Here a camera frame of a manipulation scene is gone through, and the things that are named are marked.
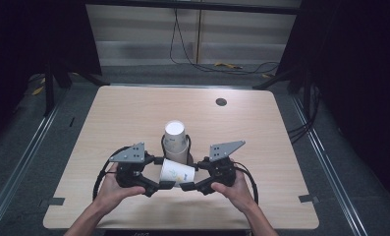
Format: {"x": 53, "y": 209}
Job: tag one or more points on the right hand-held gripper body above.
{"x": 222, "y": 167}

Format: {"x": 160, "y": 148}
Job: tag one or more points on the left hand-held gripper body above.
{"x": 130, "y": 170}

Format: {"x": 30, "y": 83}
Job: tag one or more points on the person's left hand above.
{"x": 114, "y": 190}

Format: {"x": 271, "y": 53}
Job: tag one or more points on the person's right hand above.
{"x": 236, "y": 191}

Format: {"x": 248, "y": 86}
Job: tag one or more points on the round grey table grommet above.
{"x": 221, "y": 102}

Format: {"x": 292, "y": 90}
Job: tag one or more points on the grey tape strip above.
{"x": 308, "y": 198}
{"x": 56, "y": 201}

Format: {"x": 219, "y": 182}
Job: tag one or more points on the yellow floor tape piece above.
{"x": 37, "y": 90}
{"x": 228, "y": 65}

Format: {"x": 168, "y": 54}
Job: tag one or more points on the black metal stand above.
{"x": 281, "y": 78}
{"x": 48, "y": 95}

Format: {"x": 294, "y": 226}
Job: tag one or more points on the black curtain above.
{"x": 35, "y": 36}
{"x": 356, "y": 82}

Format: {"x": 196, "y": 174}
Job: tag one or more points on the black overhead beam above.
{"x": 195, "y": 6}

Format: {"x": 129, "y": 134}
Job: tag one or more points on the metal floor rail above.
{"x": 25, "y": 154}
{"x": 326, "y": 164}

